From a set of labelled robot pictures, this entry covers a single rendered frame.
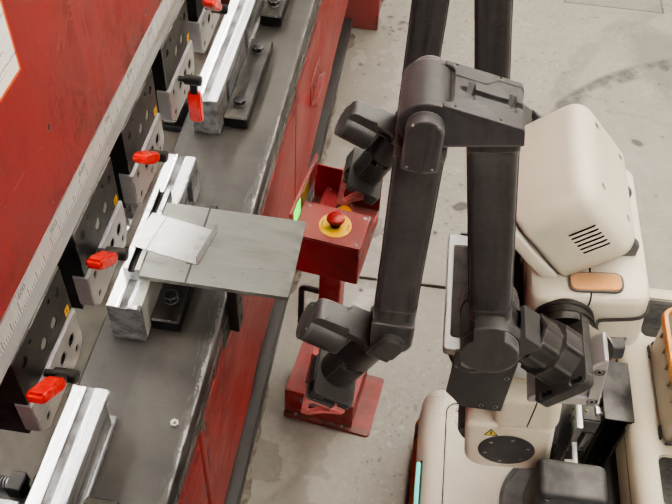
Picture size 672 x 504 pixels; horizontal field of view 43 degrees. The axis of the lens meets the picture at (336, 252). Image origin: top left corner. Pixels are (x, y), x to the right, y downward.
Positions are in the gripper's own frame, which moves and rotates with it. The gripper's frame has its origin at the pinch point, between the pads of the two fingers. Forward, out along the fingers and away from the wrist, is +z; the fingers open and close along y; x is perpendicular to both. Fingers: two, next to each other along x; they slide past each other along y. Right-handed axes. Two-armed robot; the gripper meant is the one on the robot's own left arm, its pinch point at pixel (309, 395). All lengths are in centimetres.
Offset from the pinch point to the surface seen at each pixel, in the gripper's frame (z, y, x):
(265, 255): 5.0, -27.0, -10.7
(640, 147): 43, -187, 136
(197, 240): 10.5, -28.3, -22.0
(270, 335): 94, -76, 24
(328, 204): 25, -66, 7
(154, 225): 14.3, -30.6, -29.5
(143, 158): -16.1, -15.8, -38.2
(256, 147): 21, -68, -14
